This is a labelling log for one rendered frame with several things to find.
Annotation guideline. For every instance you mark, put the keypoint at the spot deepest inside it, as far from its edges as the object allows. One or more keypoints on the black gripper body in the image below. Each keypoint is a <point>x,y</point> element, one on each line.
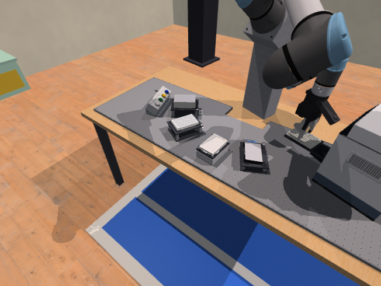
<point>308,107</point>

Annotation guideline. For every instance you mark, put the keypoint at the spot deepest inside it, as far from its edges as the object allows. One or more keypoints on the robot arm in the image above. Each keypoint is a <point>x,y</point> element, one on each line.
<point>320,43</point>

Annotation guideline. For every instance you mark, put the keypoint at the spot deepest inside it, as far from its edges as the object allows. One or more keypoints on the grey button panel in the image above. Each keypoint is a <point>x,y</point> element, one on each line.
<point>159,102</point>

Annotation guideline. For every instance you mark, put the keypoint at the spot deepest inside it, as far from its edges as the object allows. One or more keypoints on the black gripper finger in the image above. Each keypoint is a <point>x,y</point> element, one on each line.
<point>303,126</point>
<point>313,124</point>

